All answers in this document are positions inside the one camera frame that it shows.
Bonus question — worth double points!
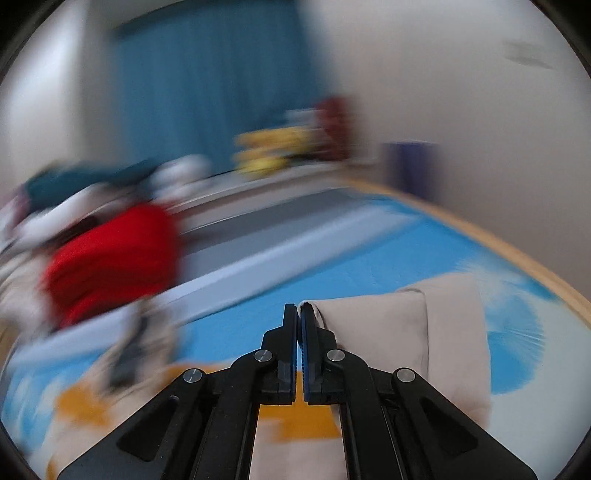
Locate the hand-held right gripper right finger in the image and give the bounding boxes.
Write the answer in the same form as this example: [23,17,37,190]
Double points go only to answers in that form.
[300,303,539,480]

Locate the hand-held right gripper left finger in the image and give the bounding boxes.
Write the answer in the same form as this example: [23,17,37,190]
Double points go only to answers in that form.
[58,303,298,480]

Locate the large beige cloth garment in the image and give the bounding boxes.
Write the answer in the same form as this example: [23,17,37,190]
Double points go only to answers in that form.
[46,272,493,480]

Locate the red knitted garment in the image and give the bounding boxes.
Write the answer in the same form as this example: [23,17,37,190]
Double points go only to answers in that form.
[42,205,182,329]

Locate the blue printed bed sheet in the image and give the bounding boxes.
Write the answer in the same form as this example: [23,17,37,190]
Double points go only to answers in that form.
[0,187,566,467]

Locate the grey striped mattress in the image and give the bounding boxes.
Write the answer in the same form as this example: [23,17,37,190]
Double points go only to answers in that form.
[173,178,419,282]

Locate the teal cloth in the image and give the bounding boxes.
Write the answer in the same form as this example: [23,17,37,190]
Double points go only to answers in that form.
[21,159,160,213]

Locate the white cloth pile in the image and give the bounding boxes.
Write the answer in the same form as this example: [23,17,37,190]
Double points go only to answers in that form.
[0,154,213,259]

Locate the yellow plush toys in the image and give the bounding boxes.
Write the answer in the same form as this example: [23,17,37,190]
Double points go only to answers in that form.
[233,126,311,178]

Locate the purple box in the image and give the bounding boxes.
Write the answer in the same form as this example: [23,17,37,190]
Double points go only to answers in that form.
[381,141,440,201]

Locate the dark red plush toy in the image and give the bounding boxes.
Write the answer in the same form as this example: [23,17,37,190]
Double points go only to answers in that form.
[315,95,357,161]

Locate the teal curtain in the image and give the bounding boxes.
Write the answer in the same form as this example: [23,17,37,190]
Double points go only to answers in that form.
[113,0,319,174]

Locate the wooden bed frame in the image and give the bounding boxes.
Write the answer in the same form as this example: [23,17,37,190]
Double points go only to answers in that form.
[346,179,591,319]

